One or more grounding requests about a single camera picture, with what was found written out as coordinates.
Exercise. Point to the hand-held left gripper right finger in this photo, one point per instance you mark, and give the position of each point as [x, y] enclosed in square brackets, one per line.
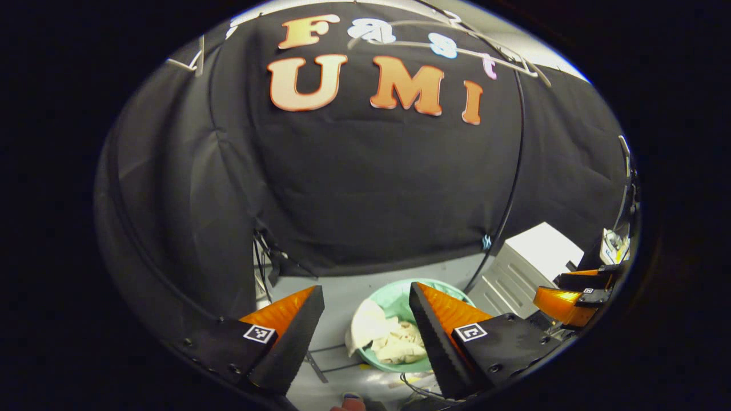
[434, 348]

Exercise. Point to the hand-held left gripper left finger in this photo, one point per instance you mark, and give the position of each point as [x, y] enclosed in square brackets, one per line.
[291, 348]

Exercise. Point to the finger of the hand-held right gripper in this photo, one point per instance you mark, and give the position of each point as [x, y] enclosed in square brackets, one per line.
[588, 279]
[562, 305]

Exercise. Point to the cream button shirt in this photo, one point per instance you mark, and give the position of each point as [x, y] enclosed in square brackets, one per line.
[377, 331]

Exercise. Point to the green laundry hamper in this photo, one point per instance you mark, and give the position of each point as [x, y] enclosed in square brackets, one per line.
[394, 297]

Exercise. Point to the white plastic hanger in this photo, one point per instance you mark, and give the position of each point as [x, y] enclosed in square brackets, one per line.
[531, 71]
[197, 57]

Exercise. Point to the black clothes rack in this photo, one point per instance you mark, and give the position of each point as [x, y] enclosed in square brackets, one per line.
[519, 174]

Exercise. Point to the white box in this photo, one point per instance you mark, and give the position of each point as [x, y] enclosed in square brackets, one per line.
[537, 251]

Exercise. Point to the black backdrop cloth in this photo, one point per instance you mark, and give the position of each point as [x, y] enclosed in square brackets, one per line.
[371, 188]

